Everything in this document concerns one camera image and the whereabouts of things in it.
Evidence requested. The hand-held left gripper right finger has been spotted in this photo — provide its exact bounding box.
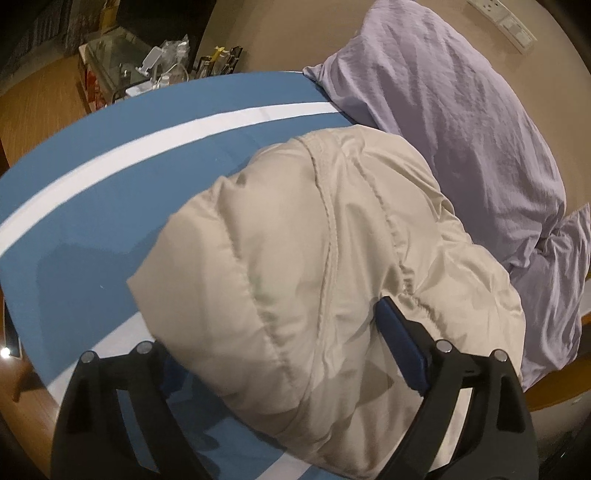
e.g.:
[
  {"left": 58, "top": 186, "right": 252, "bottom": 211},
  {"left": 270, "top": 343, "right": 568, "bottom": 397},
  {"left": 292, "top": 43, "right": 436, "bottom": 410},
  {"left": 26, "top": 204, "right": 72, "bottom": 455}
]
[{"left": 375, "top": 295, "right": 539, "bottom": 480}]

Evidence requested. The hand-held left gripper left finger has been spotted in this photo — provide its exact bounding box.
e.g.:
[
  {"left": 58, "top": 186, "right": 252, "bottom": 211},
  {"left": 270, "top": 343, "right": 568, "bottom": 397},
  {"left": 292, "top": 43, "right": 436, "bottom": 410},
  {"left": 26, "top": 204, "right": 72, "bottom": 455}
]
[{"left": 51, "top": 342, "right": 208, "bottom": 480}]

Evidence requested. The beige puffer jacket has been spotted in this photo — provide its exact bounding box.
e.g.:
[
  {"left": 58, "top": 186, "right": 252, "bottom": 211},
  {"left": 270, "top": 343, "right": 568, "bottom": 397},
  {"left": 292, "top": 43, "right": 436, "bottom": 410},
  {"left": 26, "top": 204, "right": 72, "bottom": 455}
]
[{"left": 127, "top": 127, "right": 528, "bottom": 480}]

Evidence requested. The small purple pillow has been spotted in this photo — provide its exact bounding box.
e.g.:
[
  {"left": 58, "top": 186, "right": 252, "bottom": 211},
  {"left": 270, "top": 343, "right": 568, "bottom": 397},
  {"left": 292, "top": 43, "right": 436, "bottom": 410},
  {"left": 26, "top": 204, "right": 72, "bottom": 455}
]
[{"left": 505, "top": 208, "right": 591, "bottom": 391}]

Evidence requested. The bed with blue striped sheet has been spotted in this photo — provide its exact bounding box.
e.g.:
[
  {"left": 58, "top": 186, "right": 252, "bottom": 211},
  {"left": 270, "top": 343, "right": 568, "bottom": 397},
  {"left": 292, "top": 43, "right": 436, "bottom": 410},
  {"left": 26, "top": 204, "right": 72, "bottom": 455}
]
[{"left": 0, "top": 69, "right": 591, "bottom": 480}]

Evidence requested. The large purple pillow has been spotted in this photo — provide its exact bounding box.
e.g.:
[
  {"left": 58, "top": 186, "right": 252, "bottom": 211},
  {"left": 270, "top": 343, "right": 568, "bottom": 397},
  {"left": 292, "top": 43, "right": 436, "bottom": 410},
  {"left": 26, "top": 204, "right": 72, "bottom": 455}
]
[{"left": 302, "top": 0, "right": 570, "bottom": 282}]

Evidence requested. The white phone stand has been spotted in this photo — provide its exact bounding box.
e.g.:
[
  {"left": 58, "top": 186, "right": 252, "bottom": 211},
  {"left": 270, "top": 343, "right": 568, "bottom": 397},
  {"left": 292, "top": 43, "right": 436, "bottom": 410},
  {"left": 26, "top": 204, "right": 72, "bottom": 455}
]
[{"left": 137, "top": 48, "right": 163, "bottom": 78}]

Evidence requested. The glass-topped bedside table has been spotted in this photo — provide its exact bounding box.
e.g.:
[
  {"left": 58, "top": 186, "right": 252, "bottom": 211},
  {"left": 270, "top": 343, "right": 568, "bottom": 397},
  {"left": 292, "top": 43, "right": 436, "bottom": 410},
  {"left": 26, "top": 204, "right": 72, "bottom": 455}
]
[{"left": 76, "top": 34, "right": 197, "bottom": 114}]

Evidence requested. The clear plastic bag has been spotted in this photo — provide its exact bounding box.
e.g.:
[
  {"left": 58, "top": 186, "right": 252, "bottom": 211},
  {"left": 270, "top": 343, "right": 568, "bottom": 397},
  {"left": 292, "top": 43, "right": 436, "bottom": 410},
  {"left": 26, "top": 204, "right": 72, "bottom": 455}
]
[{"left": 159, "top": 39, "right": 192, "bottom": 71}]

